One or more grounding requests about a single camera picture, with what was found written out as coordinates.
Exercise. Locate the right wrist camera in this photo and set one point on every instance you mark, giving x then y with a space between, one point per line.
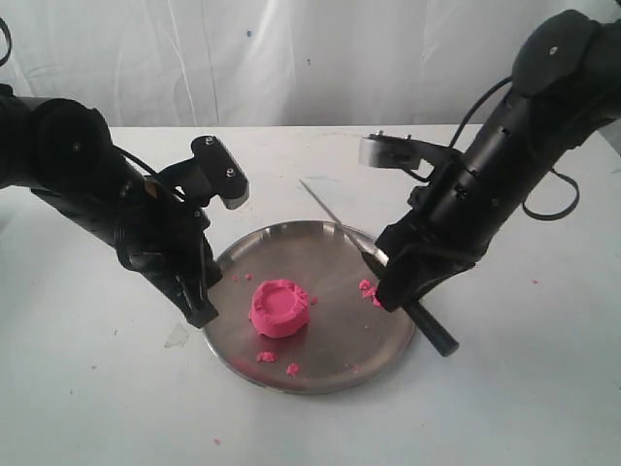
390 152

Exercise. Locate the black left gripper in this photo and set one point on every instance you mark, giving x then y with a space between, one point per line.
166 237

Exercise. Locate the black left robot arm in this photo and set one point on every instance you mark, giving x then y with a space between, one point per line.
64 154

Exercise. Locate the pink dough lump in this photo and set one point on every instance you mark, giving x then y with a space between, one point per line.
279 309

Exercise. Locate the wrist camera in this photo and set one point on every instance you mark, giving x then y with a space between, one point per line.
390 152
211 172

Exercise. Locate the black knife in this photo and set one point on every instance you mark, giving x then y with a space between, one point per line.
376 260

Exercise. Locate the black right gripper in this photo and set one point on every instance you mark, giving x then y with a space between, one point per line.
418 262

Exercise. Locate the pink sand crumb pile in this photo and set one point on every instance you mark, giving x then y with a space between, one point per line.
368 292

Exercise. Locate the round steel tray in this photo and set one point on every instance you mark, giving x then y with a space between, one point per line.
348 340

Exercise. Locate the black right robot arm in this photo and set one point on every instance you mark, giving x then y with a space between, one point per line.
564 86

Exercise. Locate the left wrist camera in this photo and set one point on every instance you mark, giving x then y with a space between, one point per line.
211 172

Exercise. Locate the white backdrop cloth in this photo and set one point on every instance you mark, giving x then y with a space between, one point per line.
251 63

